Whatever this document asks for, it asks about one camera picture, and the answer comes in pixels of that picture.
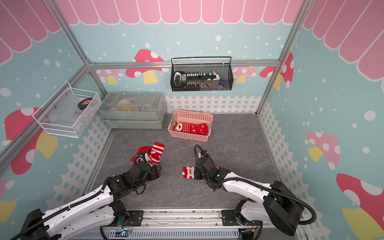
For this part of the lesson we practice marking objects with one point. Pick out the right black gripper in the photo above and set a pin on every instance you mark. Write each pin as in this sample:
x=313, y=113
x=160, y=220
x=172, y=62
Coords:
x=196, y=173

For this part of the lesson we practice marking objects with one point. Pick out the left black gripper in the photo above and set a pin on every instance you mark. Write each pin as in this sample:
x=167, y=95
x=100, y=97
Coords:
x=154, y=172

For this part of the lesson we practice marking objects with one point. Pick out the red sock white lettering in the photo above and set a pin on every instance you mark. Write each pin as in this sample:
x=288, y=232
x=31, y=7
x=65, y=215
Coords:
x=197, y=129

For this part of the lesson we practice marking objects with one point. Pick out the red white striped sock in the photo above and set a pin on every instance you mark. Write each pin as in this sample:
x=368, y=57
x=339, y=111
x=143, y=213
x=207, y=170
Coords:
x=195, y=172

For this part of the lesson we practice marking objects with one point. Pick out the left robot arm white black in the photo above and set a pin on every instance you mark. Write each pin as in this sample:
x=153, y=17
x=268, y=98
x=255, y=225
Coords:
x=101, y=207

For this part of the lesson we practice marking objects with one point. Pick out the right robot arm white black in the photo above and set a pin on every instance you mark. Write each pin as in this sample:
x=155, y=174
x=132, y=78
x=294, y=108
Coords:
x=263, y=203

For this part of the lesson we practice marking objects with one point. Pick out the plain red sock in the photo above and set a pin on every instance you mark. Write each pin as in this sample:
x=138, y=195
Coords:
x=142, y=155

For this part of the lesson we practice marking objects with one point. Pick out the pink plastic basket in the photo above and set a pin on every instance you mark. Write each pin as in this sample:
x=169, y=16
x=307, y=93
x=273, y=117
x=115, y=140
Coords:
x=193, y=118

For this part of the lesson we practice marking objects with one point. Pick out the clear lidded storage box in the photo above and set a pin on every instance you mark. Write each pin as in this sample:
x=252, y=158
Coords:
x=134, y=110

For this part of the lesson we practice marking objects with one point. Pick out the black red tape measure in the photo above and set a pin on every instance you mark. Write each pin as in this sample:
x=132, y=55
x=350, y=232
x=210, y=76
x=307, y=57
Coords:
x=82, y=105

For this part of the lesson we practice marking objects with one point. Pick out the white black remote in basket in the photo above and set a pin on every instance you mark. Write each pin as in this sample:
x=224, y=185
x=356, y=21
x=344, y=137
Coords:
x=195, y=81

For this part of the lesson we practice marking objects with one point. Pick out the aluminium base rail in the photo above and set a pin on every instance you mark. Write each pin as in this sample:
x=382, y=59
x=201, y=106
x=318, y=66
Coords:
x=173, y=224

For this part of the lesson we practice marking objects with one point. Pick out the black wire mesh wall basket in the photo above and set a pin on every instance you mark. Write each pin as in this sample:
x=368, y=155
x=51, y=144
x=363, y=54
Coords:
x=221, y=65

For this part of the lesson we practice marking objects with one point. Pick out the white wire wall basket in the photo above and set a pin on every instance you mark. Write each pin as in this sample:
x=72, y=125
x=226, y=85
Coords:
x=60, y=115

